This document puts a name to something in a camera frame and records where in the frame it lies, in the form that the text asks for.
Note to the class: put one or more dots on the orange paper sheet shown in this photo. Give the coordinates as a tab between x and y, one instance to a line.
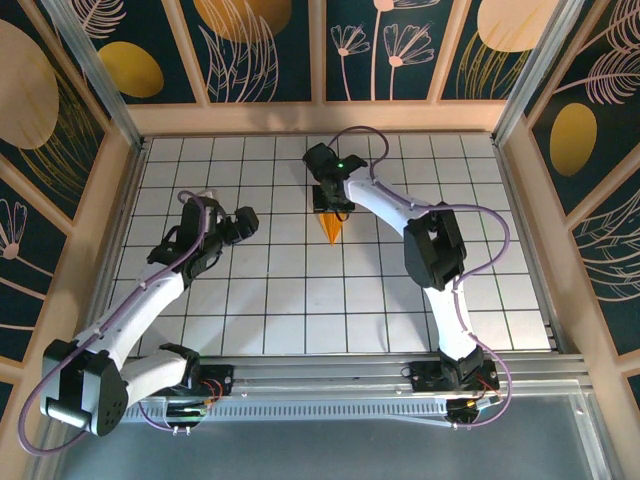
331	230

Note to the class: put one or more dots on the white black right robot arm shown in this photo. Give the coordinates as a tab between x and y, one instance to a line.
380	197

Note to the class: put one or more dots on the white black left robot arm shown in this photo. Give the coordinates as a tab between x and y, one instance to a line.
135	315

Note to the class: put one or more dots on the grey metal sheet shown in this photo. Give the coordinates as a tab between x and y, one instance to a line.
320	450

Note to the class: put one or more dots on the left base wiring connector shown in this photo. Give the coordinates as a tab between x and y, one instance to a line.
185	411

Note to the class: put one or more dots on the base wiring connector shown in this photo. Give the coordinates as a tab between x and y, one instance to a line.
470	404
185	411

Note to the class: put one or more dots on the right base wiring connector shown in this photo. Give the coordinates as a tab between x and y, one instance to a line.
470	404

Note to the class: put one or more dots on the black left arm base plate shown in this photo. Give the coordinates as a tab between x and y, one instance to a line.
220	375

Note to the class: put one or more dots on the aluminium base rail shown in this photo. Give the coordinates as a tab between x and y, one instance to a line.
320	375

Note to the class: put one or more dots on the aluminium corner post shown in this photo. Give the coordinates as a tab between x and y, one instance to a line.
535	75
102	85

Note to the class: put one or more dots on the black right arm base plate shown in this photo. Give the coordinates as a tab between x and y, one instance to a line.
425	382

